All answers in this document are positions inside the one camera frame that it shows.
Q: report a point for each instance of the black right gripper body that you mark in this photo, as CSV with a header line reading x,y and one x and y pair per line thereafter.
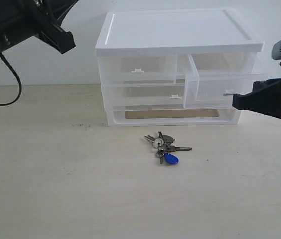
x,y
267,99

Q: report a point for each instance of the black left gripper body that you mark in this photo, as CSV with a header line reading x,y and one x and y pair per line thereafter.
x,y
17,18

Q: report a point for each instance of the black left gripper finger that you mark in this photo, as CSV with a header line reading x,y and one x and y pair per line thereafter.
x,y
51,33

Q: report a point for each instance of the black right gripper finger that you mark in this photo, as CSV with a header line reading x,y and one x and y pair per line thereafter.
x,y
245,102

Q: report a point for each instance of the key bunch with blue tag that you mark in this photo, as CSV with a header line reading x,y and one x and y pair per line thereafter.
x,y
164,144

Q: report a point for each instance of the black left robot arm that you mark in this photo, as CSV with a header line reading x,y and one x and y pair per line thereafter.
x,y
23,19

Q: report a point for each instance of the clear wide middle drawer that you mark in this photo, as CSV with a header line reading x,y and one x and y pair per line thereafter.
x,y
119,98

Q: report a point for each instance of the white plastic drawer cabinet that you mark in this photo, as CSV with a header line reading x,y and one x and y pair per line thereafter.
x,y
175,30

